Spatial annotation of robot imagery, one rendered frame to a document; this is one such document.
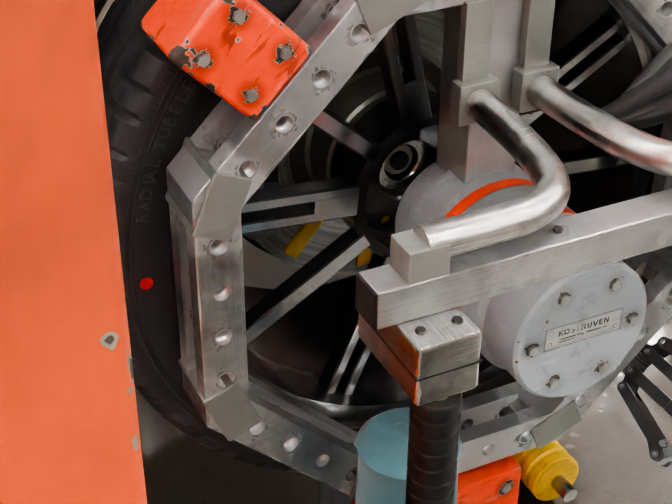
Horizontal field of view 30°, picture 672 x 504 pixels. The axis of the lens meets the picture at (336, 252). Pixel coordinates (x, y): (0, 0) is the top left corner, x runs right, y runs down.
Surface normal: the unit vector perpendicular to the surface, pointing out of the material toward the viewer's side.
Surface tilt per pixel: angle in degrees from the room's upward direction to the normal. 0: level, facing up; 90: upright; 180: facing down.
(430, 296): 90
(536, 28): 90
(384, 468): 45
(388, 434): 0
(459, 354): 90
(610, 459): 0
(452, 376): 90
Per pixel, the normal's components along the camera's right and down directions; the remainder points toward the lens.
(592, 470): 0.00, -0.84
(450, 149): -0.90, 0.23
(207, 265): 0.44, 0.50
